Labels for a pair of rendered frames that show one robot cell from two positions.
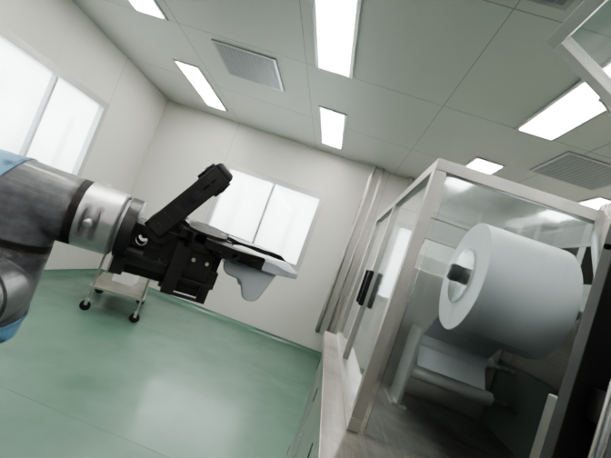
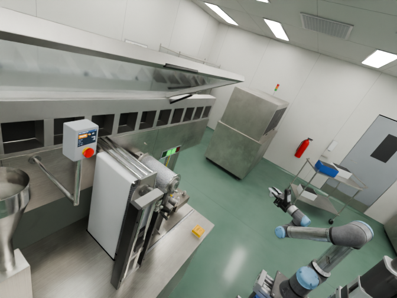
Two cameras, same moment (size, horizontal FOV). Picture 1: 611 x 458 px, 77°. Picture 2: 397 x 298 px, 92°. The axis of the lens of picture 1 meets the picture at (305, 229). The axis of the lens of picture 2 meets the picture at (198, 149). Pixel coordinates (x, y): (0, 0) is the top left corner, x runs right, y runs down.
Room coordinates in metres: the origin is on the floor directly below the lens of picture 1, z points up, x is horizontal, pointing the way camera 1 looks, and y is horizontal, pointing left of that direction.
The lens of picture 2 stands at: (0.83, -0.03, 1.98)
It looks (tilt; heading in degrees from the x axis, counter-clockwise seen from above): 26 degrees down; 199
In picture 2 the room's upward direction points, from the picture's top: 21 degrees clockwise
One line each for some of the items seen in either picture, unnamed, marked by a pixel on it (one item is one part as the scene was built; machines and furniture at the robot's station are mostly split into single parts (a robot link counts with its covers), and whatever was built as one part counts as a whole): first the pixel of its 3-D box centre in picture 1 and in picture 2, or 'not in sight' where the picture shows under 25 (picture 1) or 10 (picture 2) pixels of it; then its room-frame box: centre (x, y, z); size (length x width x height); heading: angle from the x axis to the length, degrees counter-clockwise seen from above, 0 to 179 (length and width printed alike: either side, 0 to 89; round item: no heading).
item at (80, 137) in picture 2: not in sight; (82, 141); (0.50, -0.47, 1.66); 0.07 x 0.07 x 0.10; 3
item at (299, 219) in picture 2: not in sight; (300, 219); (-0.54, 0.42, 1.21); 0.11 x 0.08 x 0.09; 57
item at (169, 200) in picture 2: not in sight; (165, 214); (-0.01, -0.36, 1.05); 0.06 x 0.05 x 0.31; 85
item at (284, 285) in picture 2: not in sight; (293, 290); (-0.29, 0.56, 0.87); 0.15 x 0.15 x 0.10
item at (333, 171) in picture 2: not in sight; (322, 188); (-3.22, 1.25, 0.51); 0.91 x 0.58 x 1.02; 107
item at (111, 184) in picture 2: not in sight; (104, 203); (0.27, -0.58, 1.17); 0.34 x 0.05 x 0.54; 85
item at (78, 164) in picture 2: not in sight; (77, 180); (0.50, -0.48, 1.51); 0.02 x 0.02 x 0.20
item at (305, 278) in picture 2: not in sight; (304, 279); (-0.29, 0.57, 0.98); 0.13 x 0.12 x 0.14; 147
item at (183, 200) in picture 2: not in sight; (162, 188); (-0.24, -0.54, 1.00); 0.40 x 0.16 x 0.06; 85
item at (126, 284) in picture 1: (130, 263); not in sight; (4.33, 1.71, 0.51); 0.91 x 0.58 x 1.02; 19
